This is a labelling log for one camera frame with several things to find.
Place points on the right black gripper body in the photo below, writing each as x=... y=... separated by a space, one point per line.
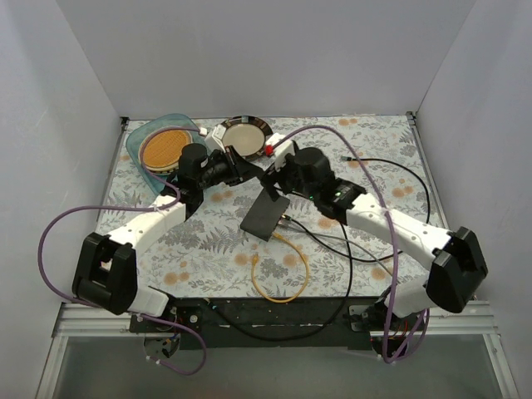
x=275 y=175

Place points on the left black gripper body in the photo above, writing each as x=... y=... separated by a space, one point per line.
x=233 y=166

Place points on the black network switch box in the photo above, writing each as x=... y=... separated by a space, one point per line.
x=264 y=215

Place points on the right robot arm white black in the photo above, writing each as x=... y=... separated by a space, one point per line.
x=454 y=261

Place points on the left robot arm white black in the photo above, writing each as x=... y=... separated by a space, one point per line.
x=106 y=273

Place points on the dark rimmed ceramic plate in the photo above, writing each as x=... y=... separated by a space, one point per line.
x=247 y=135

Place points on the orange woven round plate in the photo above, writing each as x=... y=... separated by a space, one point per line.
x=161 y=150

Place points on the blue plastic tray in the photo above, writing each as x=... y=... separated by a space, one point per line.
x=136 y=137

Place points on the floral tablecloth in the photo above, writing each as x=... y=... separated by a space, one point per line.
x=210 y=255

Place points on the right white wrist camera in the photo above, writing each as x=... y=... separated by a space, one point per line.
x=278 y=147

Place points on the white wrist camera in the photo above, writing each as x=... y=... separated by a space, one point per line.
x=214 y=138
x=278 y=147

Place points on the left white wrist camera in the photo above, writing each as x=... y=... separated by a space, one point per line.
x=214 y=138

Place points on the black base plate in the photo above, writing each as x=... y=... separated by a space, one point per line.
x=256 y=322

